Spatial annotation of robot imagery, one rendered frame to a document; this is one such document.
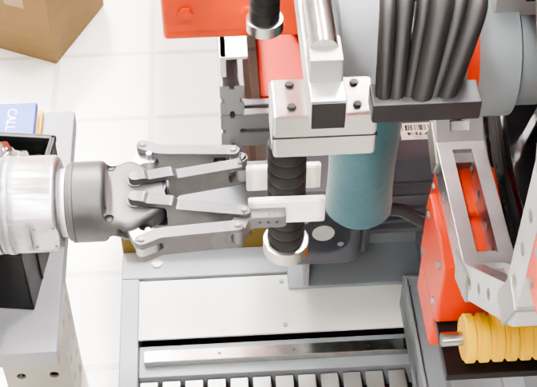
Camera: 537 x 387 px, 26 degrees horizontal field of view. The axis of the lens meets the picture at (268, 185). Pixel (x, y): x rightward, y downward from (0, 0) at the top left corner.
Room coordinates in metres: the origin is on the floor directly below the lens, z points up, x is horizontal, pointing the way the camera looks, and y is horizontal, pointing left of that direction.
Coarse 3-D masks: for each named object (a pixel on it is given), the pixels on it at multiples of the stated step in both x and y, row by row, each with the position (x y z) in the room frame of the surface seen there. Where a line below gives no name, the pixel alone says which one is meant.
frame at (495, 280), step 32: (448, 128) 1.02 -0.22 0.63; (480, 128) 1.03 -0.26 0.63; (448, 160) 0.98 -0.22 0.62; (480, 160) 0.98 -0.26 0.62; (448, 192) 0.93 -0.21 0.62; (480, 192) 0.94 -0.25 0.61; (448, 224) 0.90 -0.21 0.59; (480, 256) 0.83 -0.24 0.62; (512, 256) 0.83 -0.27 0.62; (480, 288) 0.75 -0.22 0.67; (512, 288) 0.66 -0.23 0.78; (512, 320) 0.65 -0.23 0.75
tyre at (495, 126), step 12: (492, 120) 1.07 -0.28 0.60; (492, 132) 1.06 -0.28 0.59; (492, 144) 1.05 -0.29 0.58; (492, 156) 1.04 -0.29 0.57; (504, 156) 1.00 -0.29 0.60; (504, 168) 0.99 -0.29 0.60; (504, 180) 0.98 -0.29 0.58; (504, 192) 0.97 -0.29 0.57; (504, 204) 0.96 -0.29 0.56; (504, 216) 0.96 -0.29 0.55; (516, 216) 0.92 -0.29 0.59; (516, 228) 0.91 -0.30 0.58
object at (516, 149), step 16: (512, 112) 1.04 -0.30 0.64; (528, 112) 1.04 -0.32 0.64; (512, 128) 1.02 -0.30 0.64; (528, 128) 1.00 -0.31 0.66; (512, 144) 1.00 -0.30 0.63; (528, 144) 1.00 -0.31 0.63; (512, 160) 0.98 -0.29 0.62; (528, 160) 0.98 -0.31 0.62; (512, 176) 0.96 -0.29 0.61; (528, 176) 0.96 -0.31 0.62
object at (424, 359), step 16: (416, 288) 1.16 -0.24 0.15; (400, 304) 1.16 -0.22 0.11; (416, 304) 1.13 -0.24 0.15; (416, 320) 1.09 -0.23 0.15; (416, 336) 1.05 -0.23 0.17; (416, 352) 1.02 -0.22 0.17; (432, 352) 1.03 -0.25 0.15; (416, 368) 1.01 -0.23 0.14; (432, 368) 1.00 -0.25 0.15; (416, 384) 0.99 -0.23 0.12; (432, 384) 0.98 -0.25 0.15
